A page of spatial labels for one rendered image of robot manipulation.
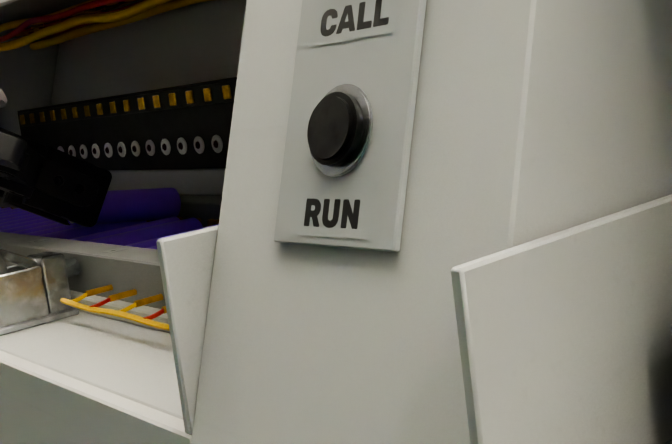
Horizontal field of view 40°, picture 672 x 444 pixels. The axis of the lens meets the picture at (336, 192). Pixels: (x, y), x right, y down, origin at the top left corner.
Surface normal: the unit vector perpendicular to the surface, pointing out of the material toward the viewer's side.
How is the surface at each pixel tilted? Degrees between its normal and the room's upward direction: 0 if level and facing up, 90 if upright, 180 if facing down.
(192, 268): 90
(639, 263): 90
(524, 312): 90
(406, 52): 90
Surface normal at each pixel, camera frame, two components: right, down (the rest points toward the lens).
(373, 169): -0.76, -0.14
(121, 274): -0.75, 0.17
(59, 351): -0.12, -0.99
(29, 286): 0.65, 0.01
